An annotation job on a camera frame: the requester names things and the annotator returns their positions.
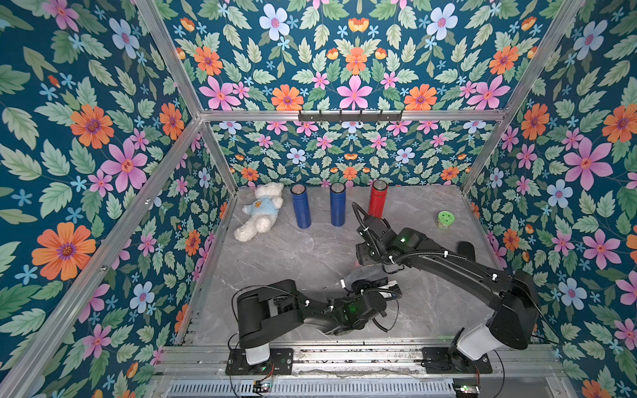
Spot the green round lid container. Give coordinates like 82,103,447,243
436,211,456,230

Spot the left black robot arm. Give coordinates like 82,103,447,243
232,279,402,366

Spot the white teddy bear toy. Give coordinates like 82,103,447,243
234,182,285,242

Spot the blue thermos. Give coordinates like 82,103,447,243
329,182,347,227
290,184,311,229

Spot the red thermos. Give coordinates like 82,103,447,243
368,180,388,218

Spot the black oval case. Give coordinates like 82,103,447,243
456,241,476,261

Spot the black hook rail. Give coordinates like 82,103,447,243
297,110,403,124

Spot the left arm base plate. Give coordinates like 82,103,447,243
225,348,294,376

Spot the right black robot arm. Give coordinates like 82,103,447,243
357,216,540,361

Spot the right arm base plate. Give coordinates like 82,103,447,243
421,347,493,375

